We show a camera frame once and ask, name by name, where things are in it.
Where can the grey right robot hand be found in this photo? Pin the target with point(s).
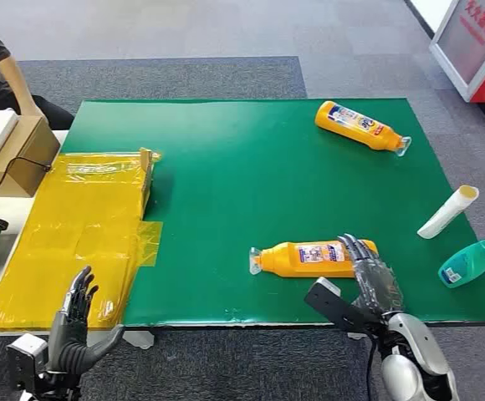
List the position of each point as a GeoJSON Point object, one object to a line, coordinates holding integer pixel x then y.
{"type": "Point", "coordinates": [376, 285]}

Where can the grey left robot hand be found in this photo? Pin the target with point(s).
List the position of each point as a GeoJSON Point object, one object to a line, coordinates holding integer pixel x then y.
{"type": "Point", "coordinates": [69, 337]}

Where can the orange bottle with clear cap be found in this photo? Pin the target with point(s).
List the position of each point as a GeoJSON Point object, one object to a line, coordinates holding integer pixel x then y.
{"type": "Point", "coordinates": [297, 260]}
{"type": "Point", "coordinates": [357, 126]}

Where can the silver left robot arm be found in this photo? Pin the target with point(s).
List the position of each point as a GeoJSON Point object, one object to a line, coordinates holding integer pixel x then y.
{"type": "Point", "coordinates": [54, 387]}

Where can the teal plastic bottle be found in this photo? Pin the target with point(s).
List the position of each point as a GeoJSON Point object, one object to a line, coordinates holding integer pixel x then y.
{"type": "Point", "coordinates": [468, 264]}

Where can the white table foot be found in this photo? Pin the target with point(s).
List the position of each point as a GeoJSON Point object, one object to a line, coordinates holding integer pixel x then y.
{"type": "Point", "coordinates": [140, 339]}

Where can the yellow film wrapped cardboard box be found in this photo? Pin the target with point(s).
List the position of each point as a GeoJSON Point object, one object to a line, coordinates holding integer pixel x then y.
{"type": "Point", "coordinates": [75, 238]}

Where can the white tube with yellow end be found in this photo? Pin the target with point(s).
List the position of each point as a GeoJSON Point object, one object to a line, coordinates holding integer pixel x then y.
{"type": "Point", "coordinates": [447, 213]}

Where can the brown cardboard box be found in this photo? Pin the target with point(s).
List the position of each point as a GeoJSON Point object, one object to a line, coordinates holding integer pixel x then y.
{"type": "Point", "coordinates": [20, 160]}

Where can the green table mat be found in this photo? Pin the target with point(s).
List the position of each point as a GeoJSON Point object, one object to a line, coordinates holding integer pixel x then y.
{"type": "Point", "coordinates": [246, 193]}

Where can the red and white cabinet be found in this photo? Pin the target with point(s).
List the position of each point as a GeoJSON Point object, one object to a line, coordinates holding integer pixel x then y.
{"type": "Point", "coordinates": [472, 50]}

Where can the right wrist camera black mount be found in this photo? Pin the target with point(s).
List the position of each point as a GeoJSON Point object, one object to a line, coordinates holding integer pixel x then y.
{"type": "Point", "coordinates": [334, 307]}

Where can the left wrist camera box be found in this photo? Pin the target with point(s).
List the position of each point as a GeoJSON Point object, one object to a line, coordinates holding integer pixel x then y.
{"type": "Point", "coordinates": [25, 357]}

